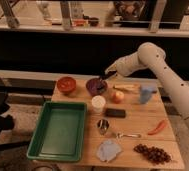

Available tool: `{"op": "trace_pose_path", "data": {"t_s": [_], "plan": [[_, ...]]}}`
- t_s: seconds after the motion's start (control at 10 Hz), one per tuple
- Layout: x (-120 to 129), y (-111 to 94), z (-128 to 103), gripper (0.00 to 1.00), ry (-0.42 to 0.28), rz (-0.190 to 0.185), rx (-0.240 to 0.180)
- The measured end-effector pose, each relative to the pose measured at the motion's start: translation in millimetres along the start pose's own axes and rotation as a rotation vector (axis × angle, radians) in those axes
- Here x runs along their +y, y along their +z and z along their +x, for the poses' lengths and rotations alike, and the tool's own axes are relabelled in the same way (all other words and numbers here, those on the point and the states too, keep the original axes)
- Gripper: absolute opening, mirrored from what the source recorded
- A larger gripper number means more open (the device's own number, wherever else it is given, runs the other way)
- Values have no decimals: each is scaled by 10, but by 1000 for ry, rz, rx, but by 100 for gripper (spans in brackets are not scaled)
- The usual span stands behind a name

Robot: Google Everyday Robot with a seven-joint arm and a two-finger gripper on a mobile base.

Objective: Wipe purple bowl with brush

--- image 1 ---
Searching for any green plastic tray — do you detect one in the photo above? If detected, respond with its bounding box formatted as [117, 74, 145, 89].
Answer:
[27, 102, 87, 162]

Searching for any light blue cloth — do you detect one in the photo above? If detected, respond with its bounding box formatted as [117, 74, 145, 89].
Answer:
[96, 140, 122, 162]

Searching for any red bowl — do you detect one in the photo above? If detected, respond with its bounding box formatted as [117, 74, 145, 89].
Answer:
[56, 76, 76, 94]

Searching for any black sponge block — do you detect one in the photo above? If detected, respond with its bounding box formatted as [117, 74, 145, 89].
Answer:
[104, 108, 126, 118]

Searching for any metal spoon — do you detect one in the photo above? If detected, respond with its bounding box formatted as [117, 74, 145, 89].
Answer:
[116, 133, 141, 138]

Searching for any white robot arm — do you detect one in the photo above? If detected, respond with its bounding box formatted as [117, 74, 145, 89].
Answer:
[105, 42, 189, 128]

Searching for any apple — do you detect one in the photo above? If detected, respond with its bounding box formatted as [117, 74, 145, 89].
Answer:
[112, 91, 125, 103]

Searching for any metal measuring cup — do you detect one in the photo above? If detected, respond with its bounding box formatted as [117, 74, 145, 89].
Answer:
[97, 119, 109, 135]

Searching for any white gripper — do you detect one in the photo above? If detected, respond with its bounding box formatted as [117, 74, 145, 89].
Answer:
[105, 54, 146, 77]

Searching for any red chili pepper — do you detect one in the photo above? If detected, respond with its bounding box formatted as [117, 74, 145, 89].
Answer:
[148, 120, 167, 135]

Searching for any blue plastic cup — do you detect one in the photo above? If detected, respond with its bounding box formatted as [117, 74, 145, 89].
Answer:
[139, 85, 155, 104]

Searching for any dark brush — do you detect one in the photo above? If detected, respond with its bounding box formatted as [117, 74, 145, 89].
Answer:
[98, 71, 117, 80]

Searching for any white cup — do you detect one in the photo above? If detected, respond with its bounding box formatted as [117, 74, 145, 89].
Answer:
[91, 95, 106, 113]

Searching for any purple bowl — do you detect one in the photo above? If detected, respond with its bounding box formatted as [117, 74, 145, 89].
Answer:
[86, 78, 108, 96]

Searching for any bunch of dark grapes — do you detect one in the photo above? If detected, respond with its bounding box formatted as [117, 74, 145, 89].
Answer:
[134, 144, 171, 164]

